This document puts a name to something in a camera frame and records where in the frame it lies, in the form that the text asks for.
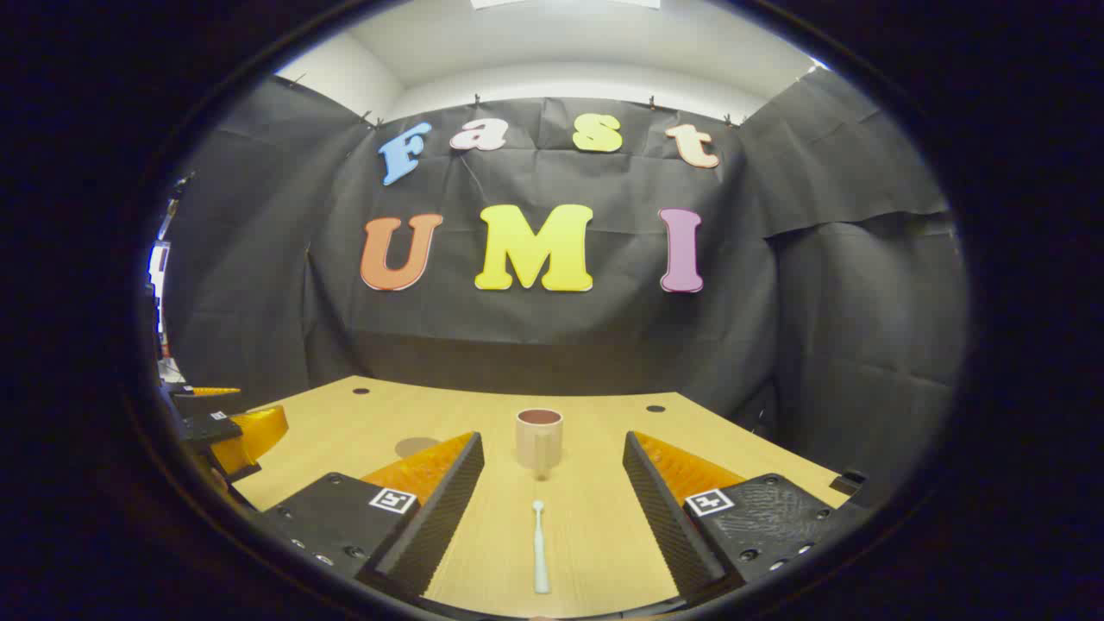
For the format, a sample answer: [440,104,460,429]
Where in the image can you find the black backdrop cloth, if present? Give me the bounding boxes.
[158,67,973,518]

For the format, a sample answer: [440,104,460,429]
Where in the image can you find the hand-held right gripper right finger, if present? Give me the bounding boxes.
[622,430,872,605]

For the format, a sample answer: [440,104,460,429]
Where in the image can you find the pale green toothbrush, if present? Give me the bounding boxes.
[531,500,551,595]

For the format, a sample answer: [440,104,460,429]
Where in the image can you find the beige cup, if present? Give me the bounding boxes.
[516,408,564,472]

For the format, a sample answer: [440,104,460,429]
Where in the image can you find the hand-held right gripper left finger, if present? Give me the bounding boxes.
[256,431,486,600]

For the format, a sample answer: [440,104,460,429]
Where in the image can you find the wooden desktop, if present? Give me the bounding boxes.
[231,375,850,620]

